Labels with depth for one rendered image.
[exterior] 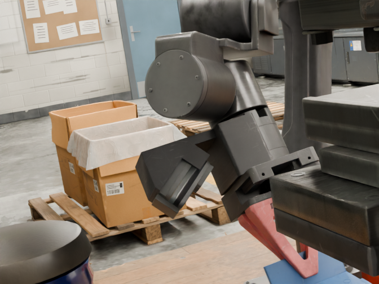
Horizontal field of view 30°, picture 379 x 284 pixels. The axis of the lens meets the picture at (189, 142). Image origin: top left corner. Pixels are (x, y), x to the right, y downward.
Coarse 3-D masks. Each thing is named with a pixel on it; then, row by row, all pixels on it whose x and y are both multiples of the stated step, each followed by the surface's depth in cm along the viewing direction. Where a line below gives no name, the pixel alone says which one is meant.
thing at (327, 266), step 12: (300, 252) 62; (276, 264) 62; (288, 264) 62; (324, 264) 62; (336, 264) 63; (276, 276) 61; (288, 276) 61; (300, 276) 62; (312, 276) 62; (324, 276) 62; (336, 276) 62; (348, 276) 62
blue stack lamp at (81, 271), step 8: (88, 256) 18; (80, 264) 18; (88, 264) 18; (72, 272) 17; (80, 272) 18; (88, 272) 18; (48, 280) 17; (56, 280) 17; (64, 280) 17; (72, 280) 17; (80, 280) 18; (88, 280) 18
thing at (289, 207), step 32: (320, 96) 45; (352, 96) 43; (320, 128) 44; (352, 128) 40; (320, 160) 42; (352, 160) 39; (288, 192) 42; (320, 192) 38; (352, 192) 38; (288, 224) 42; (320, 224) 39; (352, 224) 36; (352, 256) 36
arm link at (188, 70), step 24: (264, 0) 63; (264, 24) 63; (168, 48) 58; (192, 48) 58; (216, 48) 61; (240, 48) 64; (264, 48) 64; (168, 72) 58; (192, 72) 57; (216, 72) 59; (168, 96) 58; (192, 96) 57; (216, 96) 59; (192, 120) 60
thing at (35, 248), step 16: (16, 224) 20; (32, 224) 19; (48, 224) 19; (64, 224) 19; (0, 240) 18; (16, 240) 18; (32, 240) 18; (48, 240) 18; (64, 240) 18; (80, 240) 18; (0, 256) 17; (16, 256) 17; (32, 256) 17; (48, 256) 17; (64, 256) 17; (80, 256) 18; (0, 272) 16; (16, 272) 16; (32, 272) 17; (48, 272) 17; (64, 272) 17
